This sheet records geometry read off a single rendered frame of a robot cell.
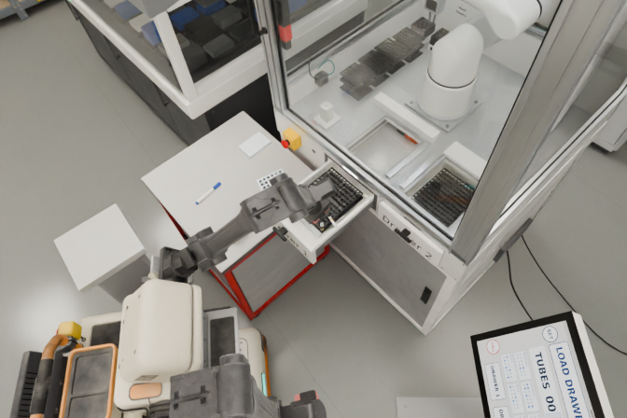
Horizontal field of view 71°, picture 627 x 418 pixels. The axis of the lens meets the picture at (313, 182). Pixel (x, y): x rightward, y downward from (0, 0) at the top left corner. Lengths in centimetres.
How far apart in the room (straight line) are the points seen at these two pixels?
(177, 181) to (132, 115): 157
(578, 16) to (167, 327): 100
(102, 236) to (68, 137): 170
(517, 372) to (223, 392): 87
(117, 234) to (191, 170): 41
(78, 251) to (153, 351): 105
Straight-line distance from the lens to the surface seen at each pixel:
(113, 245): 199
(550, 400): 135
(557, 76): 95
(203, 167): 206
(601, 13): 87
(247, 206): 94
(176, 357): 109
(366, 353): 242
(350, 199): 171
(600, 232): 304
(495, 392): 143
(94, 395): 164
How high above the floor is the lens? 235
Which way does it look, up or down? 56 degrees down
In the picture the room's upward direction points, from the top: 6 degrees counter-clockwise
